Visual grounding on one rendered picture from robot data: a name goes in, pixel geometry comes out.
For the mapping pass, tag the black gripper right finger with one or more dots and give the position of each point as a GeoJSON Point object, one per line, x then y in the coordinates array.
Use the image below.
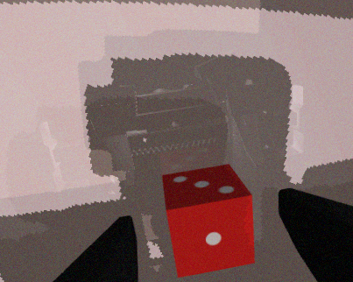
{"type": "Point", "coordinates": [322, 232]}

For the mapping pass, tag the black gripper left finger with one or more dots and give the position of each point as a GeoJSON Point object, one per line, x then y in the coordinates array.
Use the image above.
{"type": "Point", "coordinates": [112, 257]}

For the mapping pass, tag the red die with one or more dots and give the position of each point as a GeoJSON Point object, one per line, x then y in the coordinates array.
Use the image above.
{"type": "Point", "coordinates": [210, 218]}

